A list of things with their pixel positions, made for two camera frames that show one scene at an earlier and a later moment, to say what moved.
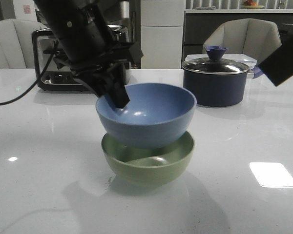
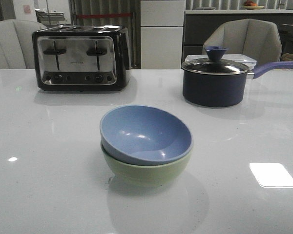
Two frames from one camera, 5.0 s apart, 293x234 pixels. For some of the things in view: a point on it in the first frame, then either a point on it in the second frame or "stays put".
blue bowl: (156, 114) to (140, 135)
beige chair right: (259, 37) stays put
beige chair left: (11, 43) stays put
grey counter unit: (199, 25) stays put
